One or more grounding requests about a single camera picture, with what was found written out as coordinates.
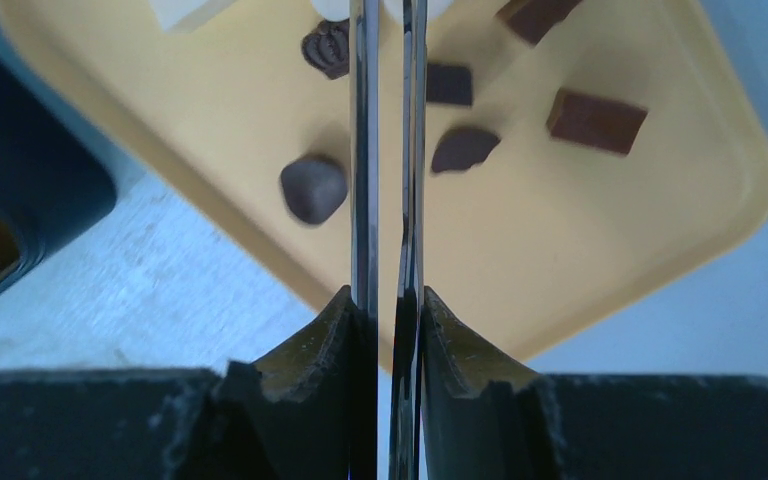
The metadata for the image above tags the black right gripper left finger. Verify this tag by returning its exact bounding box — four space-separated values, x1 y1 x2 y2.
214 286 354 479

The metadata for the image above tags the brown rectangular chocolate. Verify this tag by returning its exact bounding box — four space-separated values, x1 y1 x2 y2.
496 0 581 46
546 88 649 156

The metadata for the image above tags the dark leaf chocolate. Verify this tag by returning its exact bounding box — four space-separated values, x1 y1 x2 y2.
431 126 501 174

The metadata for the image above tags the white round chocolate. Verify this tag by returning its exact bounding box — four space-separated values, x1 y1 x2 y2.
310 0 351 22

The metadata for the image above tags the white rectangular chocolate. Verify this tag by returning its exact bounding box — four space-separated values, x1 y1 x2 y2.
149 0 234 32

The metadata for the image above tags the dark diamond chocolate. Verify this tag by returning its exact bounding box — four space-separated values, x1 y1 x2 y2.
425 63 473 107

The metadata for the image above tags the dark heart chocolate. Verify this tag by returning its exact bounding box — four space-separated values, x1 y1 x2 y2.
279 154 349 226

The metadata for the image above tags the dark crown chocolate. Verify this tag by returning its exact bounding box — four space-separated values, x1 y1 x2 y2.
300 20 350 80

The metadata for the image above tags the blue chocolate box with insert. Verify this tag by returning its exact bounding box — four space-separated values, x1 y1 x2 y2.
0 61 117 294

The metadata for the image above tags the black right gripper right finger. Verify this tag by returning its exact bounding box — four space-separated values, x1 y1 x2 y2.
421 288 560 479

